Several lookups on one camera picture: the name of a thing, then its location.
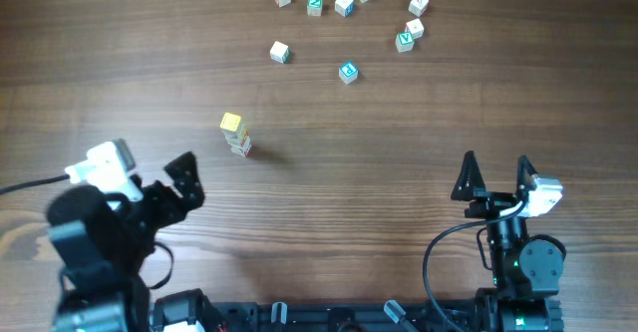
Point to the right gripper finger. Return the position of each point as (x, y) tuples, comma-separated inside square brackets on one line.
[(525, 174), (469, 185)]

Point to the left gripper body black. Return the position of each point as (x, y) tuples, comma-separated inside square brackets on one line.
[(157, 208)]

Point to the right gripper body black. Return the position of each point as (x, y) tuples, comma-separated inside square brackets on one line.
[(490, 205)]

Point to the white soccer ball block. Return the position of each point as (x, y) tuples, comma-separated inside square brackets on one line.
[(239, 142)]

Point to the green V block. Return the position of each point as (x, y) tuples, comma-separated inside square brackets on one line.
[(404, 42)]

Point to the blue C block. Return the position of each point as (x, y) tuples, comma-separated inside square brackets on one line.
[(348, 72)]

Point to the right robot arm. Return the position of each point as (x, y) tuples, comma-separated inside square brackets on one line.
[(526, 268)]

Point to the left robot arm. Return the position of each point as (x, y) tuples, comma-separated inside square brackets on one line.
[(103, 239)]

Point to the white base tower block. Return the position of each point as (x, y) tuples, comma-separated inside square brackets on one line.
[(240, 151)]

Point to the white red-sided block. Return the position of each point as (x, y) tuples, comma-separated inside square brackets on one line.
[(415, 28)]

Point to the white picture block far right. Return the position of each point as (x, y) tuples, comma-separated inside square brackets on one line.
[(418, 7)]

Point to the white green-sided block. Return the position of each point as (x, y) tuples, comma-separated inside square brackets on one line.
[(279, 52)]

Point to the white blue-sided block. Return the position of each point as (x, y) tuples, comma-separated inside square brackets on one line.
[(344, 7)]

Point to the green N block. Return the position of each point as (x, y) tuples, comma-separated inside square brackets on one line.
[(314, 7)]

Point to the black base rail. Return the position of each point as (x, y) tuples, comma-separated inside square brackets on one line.
[(191, 310)]

